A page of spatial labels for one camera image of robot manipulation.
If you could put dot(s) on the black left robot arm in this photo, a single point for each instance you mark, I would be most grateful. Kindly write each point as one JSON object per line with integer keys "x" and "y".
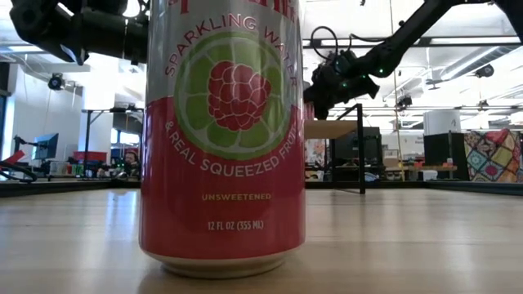
{"x": 102, "y": 32}

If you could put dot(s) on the person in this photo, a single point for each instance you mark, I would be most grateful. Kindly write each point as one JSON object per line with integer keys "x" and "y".
{"x": 131, "y": 161}

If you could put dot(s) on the small background monitor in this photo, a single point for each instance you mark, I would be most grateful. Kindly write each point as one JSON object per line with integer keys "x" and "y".
{"x": 46, "y": 146}

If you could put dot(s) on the colourful patchwork quilt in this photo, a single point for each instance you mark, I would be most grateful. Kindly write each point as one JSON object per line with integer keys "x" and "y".
{"x": 494, "y": 157}

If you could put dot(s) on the wooden shelf with black legs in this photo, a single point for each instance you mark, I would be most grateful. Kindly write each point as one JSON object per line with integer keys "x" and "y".
{"x": 360, "y": 155}

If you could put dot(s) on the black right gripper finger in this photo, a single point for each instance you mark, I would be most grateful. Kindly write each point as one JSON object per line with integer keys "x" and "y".
{"x": 320, "y": 104}

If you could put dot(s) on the black cabinet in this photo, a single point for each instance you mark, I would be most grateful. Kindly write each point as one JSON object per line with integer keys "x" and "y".
{"x": 443, "y": 157}

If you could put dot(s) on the white cylindrical tank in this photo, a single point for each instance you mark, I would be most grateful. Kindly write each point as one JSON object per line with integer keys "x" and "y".
{"x": 442, "y": 121}

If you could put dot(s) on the red and white sparkling-water can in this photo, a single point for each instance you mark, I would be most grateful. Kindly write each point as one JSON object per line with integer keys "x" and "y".
{"x": 222, "y": 212}

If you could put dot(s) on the red plastic bin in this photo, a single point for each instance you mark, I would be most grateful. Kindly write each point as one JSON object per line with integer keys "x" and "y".
{"x": 90, "y": 156}

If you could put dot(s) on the red flat bar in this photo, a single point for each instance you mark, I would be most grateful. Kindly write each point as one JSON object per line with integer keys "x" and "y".
{"x": 11, "y": 157}

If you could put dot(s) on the black ceiling spotlight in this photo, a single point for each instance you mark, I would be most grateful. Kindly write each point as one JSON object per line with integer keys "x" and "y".
{"x": 56, "y": 81}
{"x": 484, "y": 70}
{"x": 403, "y": 101}

